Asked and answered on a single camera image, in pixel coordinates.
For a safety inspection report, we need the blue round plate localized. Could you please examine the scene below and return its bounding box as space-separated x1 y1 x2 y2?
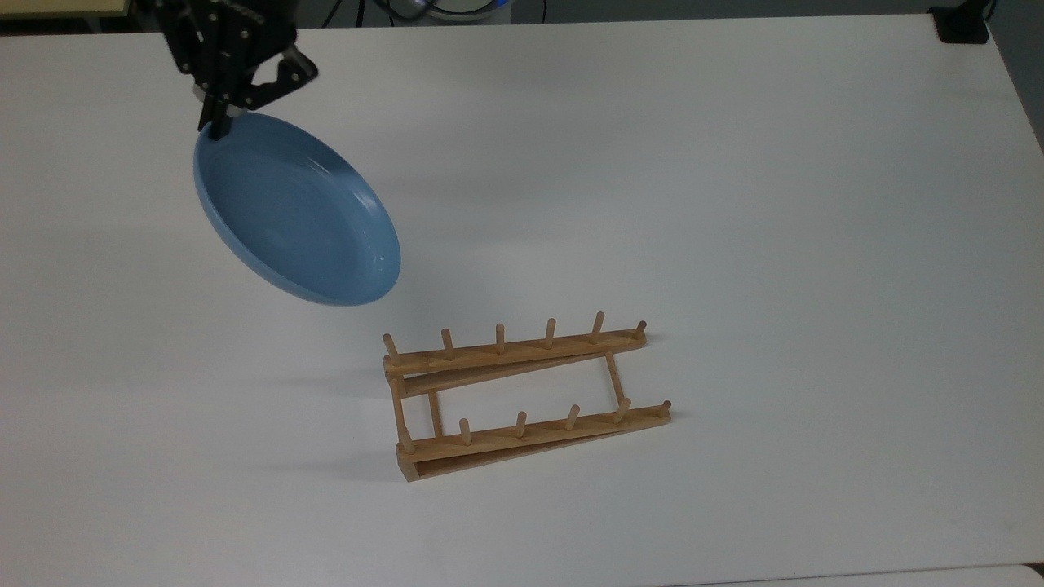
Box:
192 112 402 308

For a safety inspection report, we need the beige wooden board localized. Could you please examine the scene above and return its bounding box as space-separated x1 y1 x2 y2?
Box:
0 0 132 19

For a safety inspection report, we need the wooden plate rack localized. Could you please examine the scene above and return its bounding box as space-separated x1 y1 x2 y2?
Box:
381 311 674 483

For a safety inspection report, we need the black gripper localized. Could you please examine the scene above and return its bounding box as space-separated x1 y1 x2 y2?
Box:
130 0 320 142

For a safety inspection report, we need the white and blue round object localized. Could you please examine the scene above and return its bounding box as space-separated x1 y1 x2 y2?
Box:
420 0 515 24

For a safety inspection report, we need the black clamp base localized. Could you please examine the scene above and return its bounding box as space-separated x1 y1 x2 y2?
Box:
929 0 998 45

